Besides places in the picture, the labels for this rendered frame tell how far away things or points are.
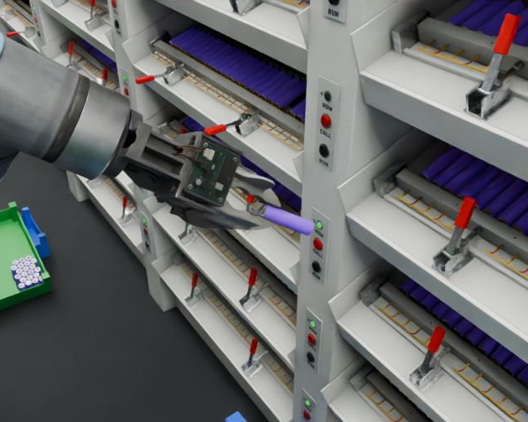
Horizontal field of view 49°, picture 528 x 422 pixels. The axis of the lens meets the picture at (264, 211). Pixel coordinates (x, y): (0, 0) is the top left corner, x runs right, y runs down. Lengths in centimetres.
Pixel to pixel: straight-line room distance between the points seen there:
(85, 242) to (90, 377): 59
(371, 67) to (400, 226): 20
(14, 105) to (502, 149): 44
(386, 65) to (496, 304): 29
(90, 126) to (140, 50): 79
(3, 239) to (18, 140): 143
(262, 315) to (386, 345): 38
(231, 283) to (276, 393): 25
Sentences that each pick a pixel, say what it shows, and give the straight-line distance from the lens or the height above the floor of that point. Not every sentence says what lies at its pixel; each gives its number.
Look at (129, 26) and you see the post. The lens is 131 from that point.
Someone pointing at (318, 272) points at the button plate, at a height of 60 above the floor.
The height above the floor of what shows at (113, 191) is 16.
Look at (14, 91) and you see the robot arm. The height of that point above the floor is 98.
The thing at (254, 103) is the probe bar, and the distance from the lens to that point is 100.
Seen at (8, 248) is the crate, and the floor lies 7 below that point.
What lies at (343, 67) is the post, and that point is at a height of 92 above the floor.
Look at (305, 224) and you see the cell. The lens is 70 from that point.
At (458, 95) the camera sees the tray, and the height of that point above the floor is 93.
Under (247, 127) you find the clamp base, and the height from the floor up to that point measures 75.
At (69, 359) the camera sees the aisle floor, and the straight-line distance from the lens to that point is 165.
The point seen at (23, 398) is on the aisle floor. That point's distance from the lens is 160.
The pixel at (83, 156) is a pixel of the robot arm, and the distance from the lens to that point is 57.
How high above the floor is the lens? 117
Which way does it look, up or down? 34 degrees down
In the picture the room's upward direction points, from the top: straight up
